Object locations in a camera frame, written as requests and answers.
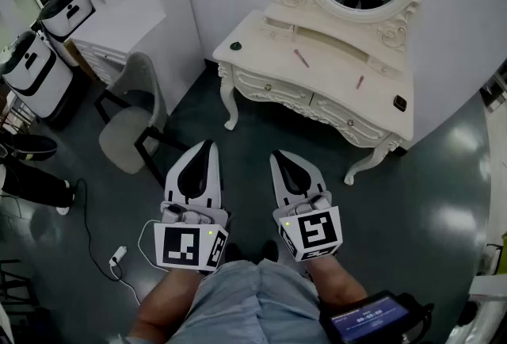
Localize white ornate desk drawer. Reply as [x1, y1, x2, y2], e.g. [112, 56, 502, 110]
[233, 68, 314, 109]
[310, 94, 390, 146]

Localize person's left forearm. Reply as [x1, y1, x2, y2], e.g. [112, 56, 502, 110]
[128, 266, 203, 344]

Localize person's shoe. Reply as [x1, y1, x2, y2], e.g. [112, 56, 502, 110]
[224, 242, 243, 265]
[261, 239, 280, 262]
[55, 179, 77, 216]

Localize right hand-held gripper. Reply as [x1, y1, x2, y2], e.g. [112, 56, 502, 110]
[269, 149, 344, 262]

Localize white cluttered storage rack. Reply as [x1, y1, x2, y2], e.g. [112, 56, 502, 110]
[447, 294, 507, 344]

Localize white low cabinet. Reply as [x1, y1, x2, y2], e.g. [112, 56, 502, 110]
[63, 0, 167, 86]

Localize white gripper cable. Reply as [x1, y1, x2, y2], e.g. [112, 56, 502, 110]
[136, 218, 168, 269]

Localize white side table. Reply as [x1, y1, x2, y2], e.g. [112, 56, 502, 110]
[468, 273, 507, 300]

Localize person's right forearm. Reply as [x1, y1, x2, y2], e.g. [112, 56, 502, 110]
[307, 254, 368, 312]

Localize person's light blue shirt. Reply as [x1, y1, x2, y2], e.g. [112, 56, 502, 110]
[166, 258, 330, 344]

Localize white power strip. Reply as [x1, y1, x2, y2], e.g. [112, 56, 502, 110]
[109, 246, 128, 268]

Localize black floor cable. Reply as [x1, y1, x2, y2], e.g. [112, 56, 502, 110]
[74, 177, 120, 282]

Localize grey chair black legs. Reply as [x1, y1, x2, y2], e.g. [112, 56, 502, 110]
[93, 52, 191, 189]

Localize person's left shoe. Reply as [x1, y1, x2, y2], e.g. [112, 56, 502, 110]
[224, 242, 243, 265]

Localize white rounded machine black trim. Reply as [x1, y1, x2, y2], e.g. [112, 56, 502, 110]
[0, 31, 74, 120]
[37, 0, 96, 44]

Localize black wrist-worn screen device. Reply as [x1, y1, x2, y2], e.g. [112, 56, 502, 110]
[318, 289, 433, 344]

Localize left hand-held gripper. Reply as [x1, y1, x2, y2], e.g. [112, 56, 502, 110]
[153, 140, 231, 273]

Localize white ornate dressing table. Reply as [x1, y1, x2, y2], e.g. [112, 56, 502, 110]
[212, 1, 415, 187]

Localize person's right shoe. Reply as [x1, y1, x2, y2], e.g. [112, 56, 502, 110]
[261, 239, 280, 262]

